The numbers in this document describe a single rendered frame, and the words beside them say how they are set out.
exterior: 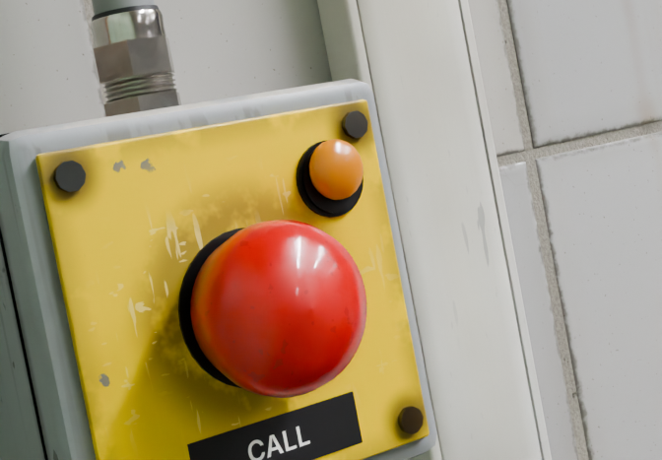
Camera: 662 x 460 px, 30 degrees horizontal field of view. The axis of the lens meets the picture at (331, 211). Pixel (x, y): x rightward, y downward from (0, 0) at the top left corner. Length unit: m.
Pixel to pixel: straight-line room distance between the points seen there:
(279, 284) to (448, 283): 0.14
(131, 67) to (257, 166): 0.04
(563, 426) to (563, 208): 0.08
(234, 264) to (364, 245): 0.05
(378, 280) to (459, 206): 0.09
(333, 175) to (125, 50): 0.06
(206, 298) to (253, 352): 0.02
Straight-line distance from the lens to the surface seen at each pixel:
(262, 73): 0.38
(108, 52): 0.32
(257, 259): 0.27
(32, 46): 0.35
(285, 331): 0.27
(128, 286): 0.28
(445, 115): 0.40
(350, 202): 0.31
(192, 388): 0.29
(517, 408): 0.41
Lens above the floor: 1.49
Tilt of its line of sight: 3 degrees down
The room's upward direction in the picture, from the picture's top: 11 degrees counter-clockwise
